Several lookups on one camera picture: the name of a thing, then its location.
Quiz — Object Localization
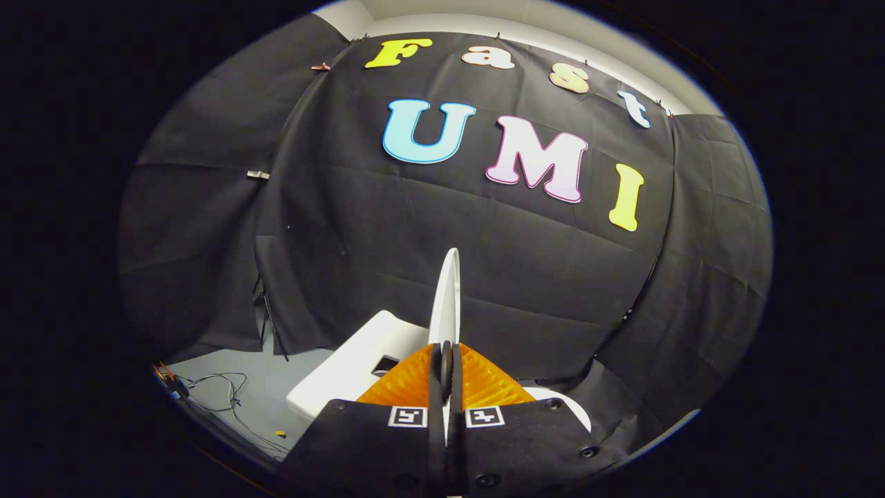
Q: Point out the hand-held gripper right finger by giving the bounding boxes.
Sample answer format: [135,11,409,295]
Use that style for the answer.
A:
[449,342,627,498]

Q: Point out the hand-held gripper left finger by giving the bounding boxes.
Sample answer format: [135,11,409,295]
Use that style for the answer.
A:
[280,341,449,498]

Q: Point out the white toilet body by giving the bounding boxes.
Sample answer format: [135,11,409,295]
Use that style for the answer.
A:
[286,309,593,434]

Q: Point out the black tripod stand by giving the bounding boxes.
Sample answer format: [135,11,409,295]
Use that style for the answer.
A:
[252,275,290,362]

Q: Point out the black backdrop cloth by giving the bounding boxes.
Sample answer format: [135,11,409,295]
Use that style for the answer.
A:
[118,14,773,452]

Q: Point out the black floor cables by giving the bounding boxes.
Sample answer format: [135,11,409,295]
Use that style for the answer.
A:
[168,371,292,461]

